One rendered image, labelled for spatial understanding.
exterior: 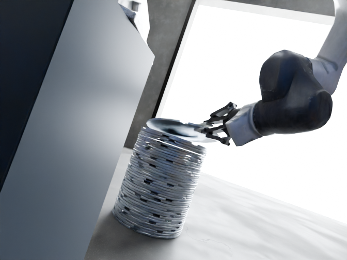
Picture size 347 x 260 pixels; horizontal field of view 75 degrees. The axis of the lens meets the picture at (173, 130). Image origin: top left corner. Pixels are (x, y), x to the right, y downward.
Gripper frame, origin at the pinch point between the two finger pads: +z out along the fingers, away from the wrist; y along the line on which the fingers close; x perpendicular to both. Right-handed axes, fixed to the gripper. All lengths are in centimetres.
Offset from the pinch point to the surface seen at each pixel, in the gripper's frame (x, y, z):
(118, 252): 17.1, -41.1, 1.7
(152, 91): -84, 137, 344
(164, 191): 3.4, -23.5, 10.1
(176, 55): -102, 212, 312
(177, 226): -6.3, -35.0, 13.1
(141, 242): 8.3, -40.2, 8.2
